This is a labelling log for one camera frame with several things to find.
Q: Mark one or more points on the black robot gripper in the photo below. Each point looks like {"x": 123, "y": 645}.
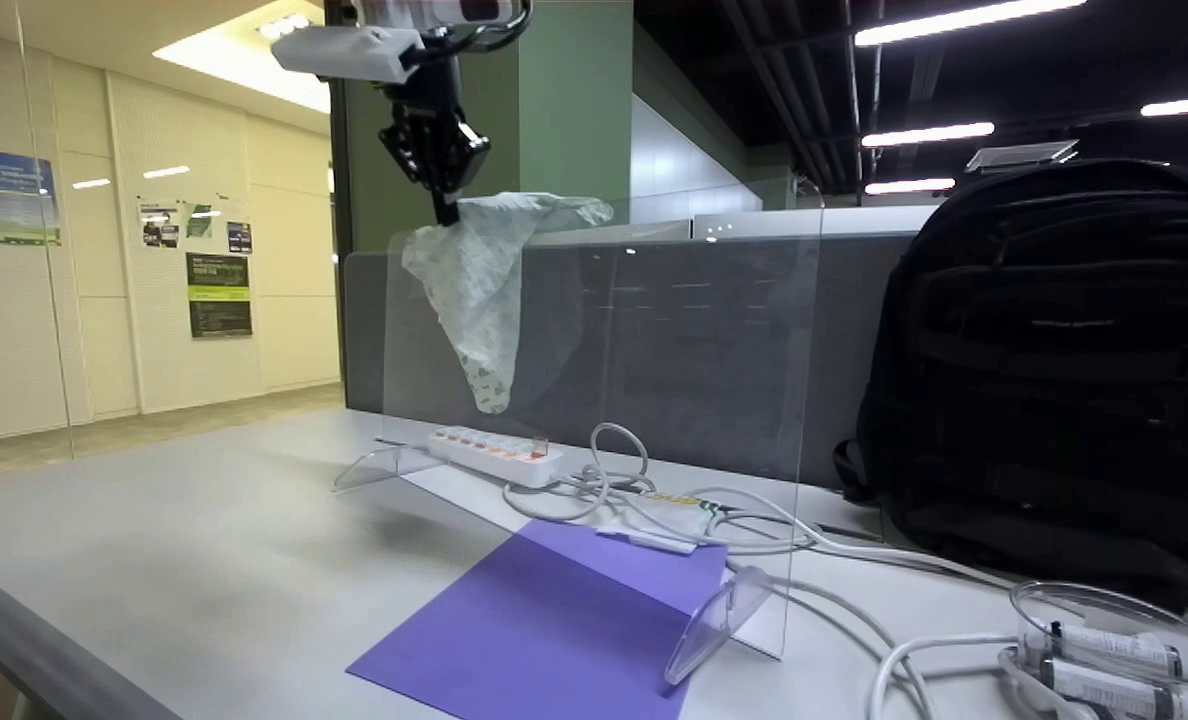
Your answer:
{"x": 430, "y": 125}

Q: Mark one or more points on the pale green patterned cloth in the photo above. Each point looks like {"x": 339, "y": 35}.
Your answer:
{"x": 487, "y": 293}

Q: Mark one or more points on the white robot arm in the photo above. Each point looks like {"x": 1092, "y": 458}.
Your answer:
{"x": 347, "y": 48}

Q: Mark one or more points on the clear acrylic screen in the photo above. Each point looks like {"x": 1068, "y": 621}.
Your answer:
{"x": 699, "y": 403}

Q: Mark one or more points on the green pillar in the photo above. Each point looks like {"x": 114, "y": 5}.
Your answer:
{"x": 565, "y": 105}

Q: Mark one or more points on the white power strip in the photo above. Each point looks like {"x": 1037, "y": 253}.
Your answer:
{"x": 492, "y": 453}

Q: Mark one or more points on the bright ceiling light panel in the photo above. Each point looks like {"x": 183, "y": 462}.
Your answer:
{"x": 236, "y": 63}

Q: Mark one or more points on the grey desk partition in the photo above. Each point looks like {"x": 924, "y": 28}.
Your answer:
{"x": 699, "y": 335}

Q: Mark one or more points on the purple paper sheet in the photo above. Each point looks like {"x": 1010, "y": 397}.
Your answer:
{"x": 555, "y": 624}

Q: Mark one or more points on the long ceiling tube light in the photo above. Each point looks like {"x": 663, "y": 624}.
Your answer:
{"x": 910, "y": 187}
{"x": 966, "y": 20}
{"x": 929, "y": 133}
{"x": 1184, "y": 105}

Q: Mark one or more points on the black backpack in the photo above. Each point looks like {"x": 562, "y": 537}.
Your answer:
{"x": 1059, "y": 374}

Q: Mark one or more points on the small dark wall notice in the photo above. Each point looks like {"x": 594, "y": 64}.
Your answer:
{"x": 236, "y": 238}

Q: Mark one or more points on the dark green wall sign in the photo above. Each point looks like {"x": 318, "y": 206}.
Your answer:
{"x": 217, "y": 274}
{"x": 221, "y": 318}

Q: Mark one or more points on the small green wall notice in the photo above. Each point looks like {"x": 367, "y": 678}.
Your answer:
{"x": 201, "y": 220}

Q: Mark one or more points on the small photo wall notice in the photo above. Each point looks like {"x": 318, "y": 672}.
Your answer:
{"x": 156, "y": 224}

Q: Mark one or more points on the blue and green wall poster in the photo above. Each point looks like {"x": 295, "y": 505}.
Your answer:
{"x": 8, "y": 199}

